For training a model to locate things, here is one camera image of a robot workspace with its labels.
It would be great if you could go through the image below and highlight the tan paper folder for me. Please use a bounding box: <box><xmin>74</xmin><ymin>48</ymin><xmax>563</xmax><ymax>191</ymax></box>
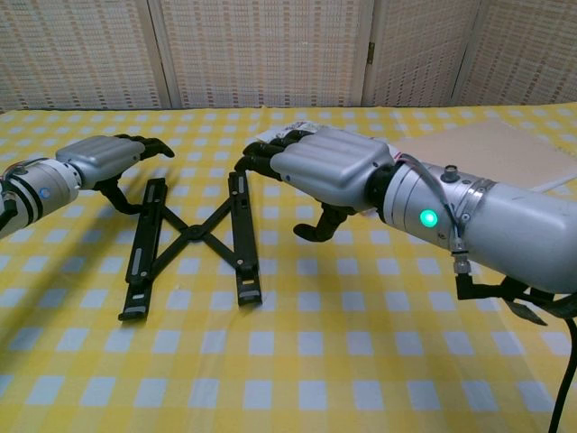
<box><xmin>389</xmin><ymin>117</ymin><xmax>577</xmax><ymax>193</ymax></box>

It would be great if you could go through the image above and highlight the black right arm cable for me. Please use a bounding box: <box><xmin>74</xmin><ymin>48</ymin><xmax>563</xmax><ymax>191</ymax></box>
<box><xmin>547</xmin><ymin>315</ymin><xmax>577</xmax><ymax>433</ymax></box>

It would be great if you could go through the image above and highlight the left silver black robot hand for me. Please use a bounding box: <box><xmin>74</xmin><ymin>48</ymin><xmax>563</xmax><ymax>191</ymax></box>
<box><xmin>54</xmin><ymin>134</ymin><xmax>176</xmax><ymax>217</ymax></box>

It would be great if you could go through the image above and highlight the yellow white checked tablecloth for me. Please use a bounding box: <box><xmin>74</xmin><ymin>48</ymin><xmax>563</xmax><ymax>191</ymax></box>
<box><xmin>0</xmin><ymin>102</ymin><xmax>577</xmax><ymax>433</ymax></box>

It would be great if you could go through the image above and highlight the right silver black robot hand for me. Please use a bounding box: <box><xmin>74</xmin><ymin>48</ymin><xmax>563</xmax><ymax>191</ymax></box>
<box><xmin>234</xmin><ymin>125</ymin><xmax>396</xmax><ymax>243</ymax></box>

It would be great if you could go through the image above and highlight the beige woven folding screen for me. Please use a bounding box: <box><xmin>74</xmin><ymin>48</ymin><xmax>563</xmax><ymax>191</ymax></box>
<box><xmin>0</xmin><ymin>0</ymin><xmax>577</xmax><ymax>114</ymax></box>

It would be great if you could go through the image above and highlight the white nut snack bag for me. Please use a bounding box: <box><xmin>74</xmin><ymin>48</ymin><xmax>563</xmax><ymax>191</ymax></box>
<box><xmin>254</xmin><ymin>120</ymin><xmax>325</xmax><ymax>143</ymax></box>

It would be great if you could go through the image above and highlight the black folding stand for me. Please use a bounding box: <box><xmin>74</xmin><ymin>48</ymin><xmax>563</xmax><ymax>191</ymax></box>
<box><xmin>117</xmin><ymin>170</ymin><xmax>264</xmax><ymax>322</ymax></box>

